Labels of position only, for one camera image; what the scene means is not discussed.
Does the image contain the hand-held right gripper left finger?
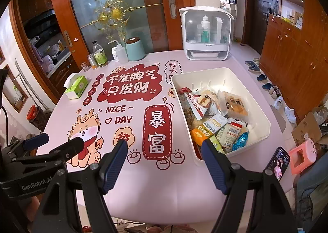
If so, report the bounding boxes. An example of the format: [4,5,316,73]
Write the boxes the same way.
[36,139,129,233]

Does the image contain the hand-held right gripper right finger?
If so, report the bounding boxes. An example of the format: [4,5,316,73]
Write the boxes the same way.
[201,139,291,233]

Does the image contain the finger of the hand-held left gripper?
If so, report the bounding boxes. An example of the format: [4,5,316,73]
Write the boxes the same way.
[15,136,85,172]
[5,132,50,158]

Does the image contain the small green snack packet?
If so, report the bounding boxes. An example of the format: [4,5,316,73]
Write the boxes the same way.
[209,138,224,154]

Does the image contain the blue foil snack packet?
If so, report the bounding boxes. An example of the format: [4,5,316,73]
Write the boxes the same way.
[232,132,249,151]

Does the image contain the orange snack packet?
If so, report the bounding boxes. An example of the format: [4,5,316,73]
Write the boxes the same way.
[191,125,214,146]

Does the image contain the beige barcode snack packet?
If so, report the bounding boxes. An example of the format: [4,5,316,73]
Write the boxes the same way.
[216,123,243,149]

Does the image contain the small white snack packet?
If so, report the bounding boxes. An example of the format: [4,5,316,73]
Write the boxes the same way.
[202,114,228,131]

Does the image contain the clear mixed nut packet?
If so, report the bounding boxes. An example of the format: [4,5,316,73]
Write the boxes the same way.
[183,110,198,131]

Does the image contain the clear bag orange snacks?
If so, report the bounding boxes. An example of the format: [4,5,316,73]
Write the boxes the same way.
[220,91,249,122]

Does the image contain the silver red snack packet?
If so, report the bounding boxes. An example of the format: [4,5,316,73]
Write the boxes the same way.
[179,89,215,121]

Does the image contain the white plastic storage bin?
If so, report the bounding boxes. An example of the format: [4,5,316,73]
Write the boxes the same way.
[170,67,271,166]

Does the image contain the dark woven basket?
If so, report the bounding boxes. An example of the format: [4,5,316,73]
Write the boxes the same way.
[32,110,53,132]

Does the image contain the red plastic container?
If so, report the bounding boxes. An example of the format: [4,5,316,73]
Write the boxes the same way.
[27,105,38,121]

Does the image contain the pink printed tablecloth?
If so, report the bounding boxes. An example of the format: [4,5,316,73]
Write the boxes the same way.
[36,50,293,219]

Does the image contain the green tissue box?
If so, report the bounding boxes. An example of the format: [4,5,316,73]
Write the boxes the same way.
[64,73,89,99]

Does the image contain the black smartphone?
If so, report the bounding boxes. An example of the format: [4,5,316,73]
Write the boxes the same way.
[265,146,290,181]

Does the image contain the kitchen counter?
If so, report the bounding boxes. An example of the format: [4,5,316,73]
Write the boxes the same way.
[18,0,82,87]

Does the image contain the glass bottle green label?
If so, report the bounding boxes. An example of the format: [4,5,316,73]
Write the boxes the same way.
[92,41,108,67]

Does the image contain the pink plastic stool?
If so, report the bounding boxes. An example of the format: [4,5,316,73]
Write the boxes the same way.
[288,139,317,175]

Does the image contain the blue grey clothes pile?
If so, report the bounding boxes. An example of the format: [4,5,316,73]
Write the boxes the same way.
[295,166,328,233]

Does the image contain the cardboard box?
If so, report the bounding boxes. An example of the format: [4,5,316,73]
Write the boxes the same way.
[292,106,328,146]

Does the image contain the white squeeze bottle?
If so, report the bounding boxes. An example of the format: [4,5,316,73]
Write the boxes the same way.
[108,40,129,64]

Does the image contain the teal canister brown lid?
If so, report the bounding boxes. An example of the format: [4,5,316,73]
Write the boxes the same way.
[125,37,146,62]

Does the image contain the white countertop storage cabinet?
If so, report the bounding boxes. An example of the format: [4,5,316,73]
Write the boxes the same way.
[179,7,235,61]

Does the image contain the glass sliding door gold ornament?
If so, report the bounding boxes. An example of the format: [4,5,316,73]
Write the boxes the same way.
[47,0,196,69]

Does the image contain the white bottle teal label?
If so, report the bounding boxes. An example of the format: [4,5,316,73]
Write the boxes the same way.
[200,15,212,43]

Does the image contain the dark entrance door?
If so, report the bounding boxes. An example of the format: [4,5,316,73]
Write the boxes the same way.
[243,0,272,46]

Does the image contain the group of small shelf boxes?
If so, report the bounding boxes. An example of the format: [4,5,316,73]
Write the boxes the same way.
[282,10,304,28]

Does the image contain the wooden wall cabinet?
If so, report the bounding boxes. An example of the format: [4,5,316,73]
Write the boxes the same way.
[260,0,328,131]

